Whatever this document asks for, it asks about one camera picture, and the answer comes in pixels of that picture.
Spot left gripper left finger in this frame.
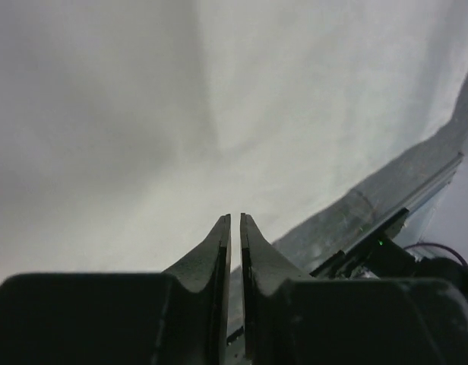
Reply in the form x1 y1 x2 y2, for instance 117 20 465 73
161 214 231 364

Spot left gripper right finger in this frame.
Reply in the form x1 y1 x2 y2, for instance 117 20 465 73
240 213 310 364

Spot white cloth napkin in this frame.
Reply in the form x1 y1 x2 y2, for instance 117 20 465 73
0 1 468 283

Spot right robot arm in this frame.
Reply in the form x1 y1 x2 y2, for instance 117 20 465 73
377 236 468 302

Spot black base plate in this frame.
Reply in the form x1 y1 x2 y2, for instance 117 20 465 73
310 208 409 279

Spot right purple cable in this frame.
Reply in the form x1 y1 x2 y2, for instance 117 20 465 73
403 243 468 271

